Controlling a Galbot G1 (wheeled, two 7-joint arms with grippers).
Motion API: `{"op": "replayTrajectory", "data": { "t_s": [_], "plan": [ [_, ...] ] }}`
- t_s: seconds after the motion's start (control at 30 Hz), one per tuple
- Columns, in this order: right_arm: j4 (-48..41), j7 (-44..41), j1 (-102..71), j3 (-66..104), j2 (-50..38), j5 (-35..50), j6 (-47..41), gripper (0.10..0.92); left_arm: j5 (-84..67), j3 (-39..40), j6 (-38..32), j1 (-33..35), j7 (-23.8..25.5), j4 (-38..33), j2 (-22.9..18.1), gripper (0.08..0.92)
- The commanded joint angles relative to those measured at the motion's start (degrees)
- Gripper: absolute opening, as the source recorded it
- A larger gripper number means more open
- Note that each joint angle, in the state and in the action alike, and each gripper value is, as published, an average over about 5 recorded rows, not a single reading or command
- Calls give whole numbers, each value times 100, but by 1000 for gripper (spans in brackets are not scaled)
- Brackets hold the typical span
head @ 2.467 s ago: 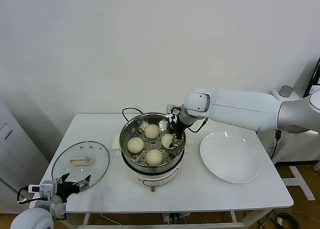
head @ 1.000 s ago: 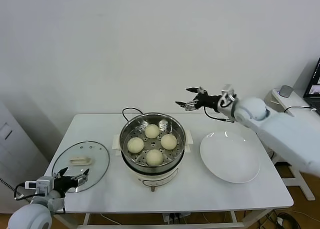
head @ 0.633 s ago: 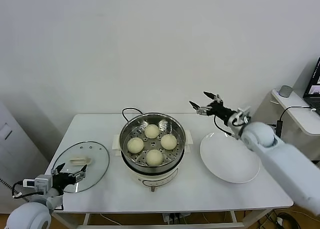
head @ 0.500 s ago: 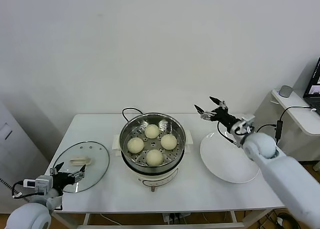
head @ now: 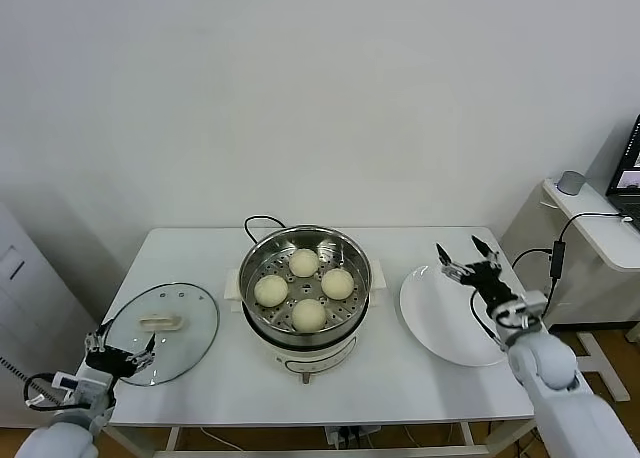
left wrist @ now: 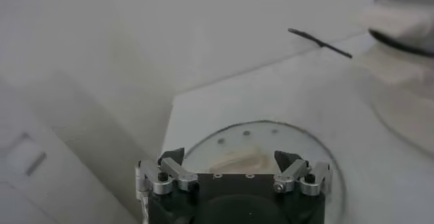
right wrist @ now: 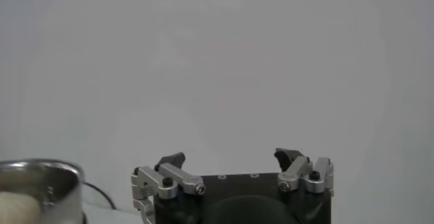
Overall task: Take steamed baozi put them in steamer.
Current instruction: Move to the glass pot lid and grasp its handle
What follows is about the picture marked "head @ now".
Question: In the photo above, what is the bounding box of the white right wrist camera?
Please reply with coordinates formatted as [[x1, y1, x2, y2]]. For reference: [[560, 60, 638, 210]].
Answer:
[[494, 290, 549, 329]]

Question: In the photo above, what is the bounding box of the black laptop computer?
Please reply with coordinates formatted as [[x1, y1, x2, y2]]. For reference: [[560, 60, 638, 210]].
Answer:
[[605, 115, 640, 219]]

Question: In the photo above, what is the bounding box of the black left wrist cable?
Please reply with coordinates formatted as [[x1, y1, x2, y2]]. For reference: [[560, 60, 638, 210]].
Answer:
[[23, 372, 66, 409]]

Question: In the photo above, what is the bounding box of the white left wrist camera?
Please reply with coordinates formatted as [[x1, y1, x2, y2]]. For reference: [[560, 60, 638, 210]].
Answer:
[[52, 370, 114, 407]]

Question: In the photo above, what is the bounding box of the perforated steel steamer basket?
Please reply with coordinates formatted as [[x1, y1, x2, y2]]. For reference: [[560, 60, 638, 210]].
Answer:
[[223, 223, 389, 347]]

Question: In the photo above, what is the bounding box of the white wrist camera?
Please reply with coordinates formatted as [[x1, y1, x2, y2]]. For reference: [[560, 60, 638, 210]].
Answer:
[[494, 290, 549, 329], [52, 370, 114, 407]]

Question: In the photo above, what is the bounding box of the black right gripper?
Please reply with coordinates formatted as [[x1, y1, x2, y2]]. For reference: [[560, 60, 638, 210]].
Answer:
[[435, 235, 519, 309]]

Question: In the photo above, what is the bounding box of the white electric cooker base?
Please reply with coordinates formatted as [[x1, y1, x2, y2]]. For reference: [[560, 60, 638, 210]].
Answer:
[[227, 290, 389, 387]]

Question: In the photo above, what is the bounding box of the white side desk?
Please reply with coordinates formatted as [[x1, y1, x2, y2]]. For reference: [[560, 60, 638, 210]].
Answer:
[[499, 177, 640, 404]]

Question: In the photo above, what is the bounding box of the black cooker power cord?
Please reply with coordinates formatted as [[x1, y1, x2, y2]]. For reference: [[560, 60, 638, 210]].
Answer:
[[243, 215, 286, 244]]

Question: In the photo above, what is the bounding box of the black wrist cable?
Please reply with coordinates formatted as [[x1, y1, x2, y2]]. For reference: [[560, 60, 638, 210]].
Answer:
[[23, 372, 66, 409], [469, 290, 506, 352]]

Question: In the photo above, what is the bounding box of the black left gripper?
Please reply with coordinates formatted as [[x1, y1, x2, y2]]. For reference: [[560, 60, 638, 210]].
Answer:
[[83, 320, 157, 379]]

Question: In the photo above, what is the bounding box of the round glass pot lid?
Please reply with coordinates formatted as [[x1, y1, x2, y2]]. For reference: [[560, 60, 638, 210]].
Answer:
[[103, 281, 222, 387]]

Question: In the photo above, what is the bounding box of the white steamed baozi bun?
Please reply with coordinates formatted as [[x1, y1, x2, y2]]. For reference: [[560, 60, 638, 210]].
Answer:
[[253, 274, 289, 308], [320, 269, 356, 301], [289, 247, 320, 278], [291, 298, 327, 332]]

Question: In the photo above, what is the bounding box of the small grey cylinder speaker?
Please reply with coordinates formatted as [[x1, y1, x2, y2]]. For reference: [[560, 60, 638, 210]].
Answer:
[[557, 170, 586, 197]]

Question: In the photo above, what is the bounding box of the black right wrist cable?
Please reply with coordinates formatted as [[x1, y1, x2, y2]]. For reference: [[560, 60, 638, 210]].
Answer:
[[469, 290, 506, 352]]

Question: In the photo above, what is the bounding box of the white table frame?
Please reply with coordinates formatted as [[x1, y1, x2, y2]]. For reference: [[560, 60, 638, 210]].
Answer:
[[107, 420, 539, 458]]

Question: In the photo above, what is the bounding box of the white cabinet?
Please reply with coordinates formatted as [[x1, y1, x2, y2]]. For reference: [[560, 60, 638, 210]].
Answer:
[[0, 197, 99, 429]]

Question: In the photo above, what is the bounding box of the round white plate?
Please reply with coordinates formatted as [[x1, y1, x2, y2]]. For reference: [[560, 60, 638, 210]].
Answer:
[[398, 261, 522, 368]]

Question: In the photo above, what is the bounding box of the black adapter with cables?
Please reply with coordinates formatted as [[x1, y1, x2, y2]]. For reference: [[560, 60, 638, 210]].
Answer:
[[510, 212, 629, 329]]

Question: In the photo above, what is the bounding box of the white power strip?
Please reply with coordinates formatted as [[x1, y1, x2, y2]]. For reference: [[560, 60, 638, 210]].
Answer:
[[324, 425, 381, 449]]

